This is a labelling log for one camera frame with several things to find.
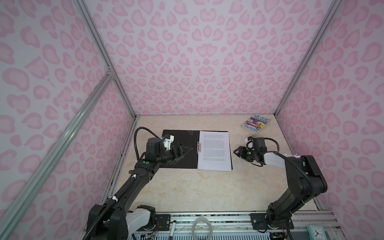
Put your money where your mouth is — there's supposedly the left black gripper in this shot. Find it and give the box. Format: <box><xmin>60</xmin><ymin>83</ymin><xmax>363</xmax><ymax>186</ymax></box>
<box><xmin>156</xmin><ymin>143</ymin><xmax>191</xmax><ymax>165</ymax></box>

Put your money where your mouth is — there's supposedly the printed paper sheet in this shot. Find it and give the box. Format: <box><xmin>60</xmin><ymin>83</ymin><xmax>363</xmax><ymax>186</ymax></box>
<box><xmin>198</xmin><ymin>131</ymin><xmax>233</xmax><ymax>172</ymax></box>

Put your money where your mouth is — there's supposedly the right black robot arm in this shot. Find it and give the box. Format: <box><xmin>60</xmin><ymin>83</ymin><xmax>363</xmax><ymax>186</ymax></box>
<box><xmin>234</xmin><ymin>137</ymin><xmax>328</xmax><ymax>229</ymax></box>

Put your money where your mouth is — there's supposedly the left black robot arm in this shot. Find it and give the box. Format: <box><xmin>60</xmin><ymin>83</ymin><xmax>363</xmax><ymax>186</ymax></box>
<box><xmin>83</xmin><ymin>137</ymin><xmax>193</xmax><ymax>240</ymax></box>

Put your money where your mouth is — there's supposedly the colourful paperback book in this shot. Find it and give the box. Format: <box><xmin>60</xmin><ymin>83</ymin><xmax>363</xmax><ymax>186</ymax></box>
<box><xmin>241</xmin><ymin>114</ymin><xmax>270</xmax><ymax>136</ymax></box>

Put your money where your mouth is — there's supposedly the coiled clear tube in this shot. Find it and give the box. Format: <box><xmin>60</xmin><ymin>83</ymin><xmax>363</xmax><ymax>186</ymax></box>
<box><xmin>191</xmin><ymin>217</ymin><xmax>214</xmax><ymax>240</ymax></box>

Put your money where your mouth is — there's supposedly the white marker pen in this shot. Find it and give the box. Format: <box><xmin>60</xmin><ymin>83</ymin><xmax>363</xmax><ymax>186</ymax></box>
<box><xmin>169</xmin><ymin>221</ymin><xmax>177</xmax><ymax>240</ymax></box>

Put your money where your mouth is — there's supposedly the teal desk clock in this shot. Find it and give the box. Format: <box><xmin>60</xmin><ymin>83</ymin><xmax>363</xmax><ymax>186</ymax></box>
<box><xmin>307</xmin><ymin>225</ymin><xmax>328</xmax><ymax>240</ymax></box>

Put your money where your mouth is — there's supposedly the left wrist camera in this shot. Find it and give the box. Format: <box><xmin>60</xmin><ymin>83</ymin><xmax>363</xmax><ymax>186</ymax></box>
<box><xmin>162</xmin><ymin>134</ymin><xmax>175</xmax><ymax>151</ymax></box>

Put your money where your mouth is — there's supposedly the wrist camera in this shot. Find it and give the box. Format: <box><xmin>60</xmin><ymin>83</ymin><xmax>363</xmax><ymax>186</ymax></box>
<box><xmin>246</xmin><ymin>137</ymin><xmax>267</xmax><ymax>152</ymax></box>
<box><xmin>162</xmin><ymin>134</ymin><xmax>175</xmax><ymax>151</ymax></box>

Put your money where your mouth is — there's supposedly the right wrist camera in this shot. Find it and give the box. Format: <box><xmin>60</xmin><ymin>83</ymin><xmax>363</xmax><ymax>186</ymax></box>
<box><xmin>246</xmin><ymin>137</ymin><xmax>267</xmax><ymax>152</ymax></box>

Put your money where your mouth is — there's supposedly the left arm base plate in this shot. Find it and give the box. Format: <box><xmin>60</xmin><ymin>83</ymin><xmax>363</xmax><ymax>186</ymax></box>
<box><xmin>144</xmin><ymin>214</ymin><xmax>172</xmax><ymax>232</ymax></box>

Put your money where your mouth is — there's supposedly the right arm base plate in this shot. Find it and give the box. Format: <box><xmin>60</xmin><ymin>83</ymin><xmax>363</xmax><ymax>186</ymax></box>
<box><xmin>250</xmin><ymin>213</ymin><xmax>295</xmax><ymax>233</ymax></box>

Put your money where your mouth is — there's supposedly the left black corrugated cable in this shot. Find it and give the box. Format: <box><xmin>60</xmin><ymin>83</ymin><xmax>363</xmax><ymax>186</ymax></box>
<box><xmin>82</xmin><ymin>126</ymin><xmax>161</xmax><ymax>240</ymax></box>

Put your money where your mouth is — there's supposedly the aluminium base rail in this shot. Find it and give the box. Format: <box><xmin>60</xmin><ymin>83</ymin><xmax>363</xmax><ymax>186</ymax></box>
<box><xmin>79</xmin><ymin>210</ymin><xmax>346</xmax><ymax>240</ymax></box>

